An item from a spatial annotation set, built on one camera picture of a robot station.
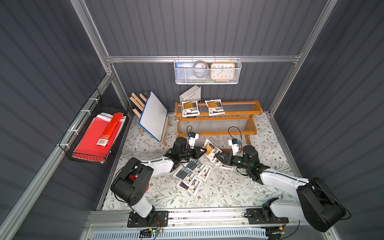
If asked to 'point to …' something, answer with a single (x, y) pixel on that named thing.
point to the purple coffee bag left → (192, 189)
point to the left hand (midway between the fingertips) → (208, 152)
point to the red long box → (103, 141)
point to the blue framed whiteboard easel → (153, 120)
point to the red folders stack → (86, 149)
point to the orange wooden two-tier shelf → (238, 121)
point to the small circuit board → (147, 233)
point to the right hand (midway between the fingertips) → (217, 157)
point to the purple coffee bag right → (227, 167)
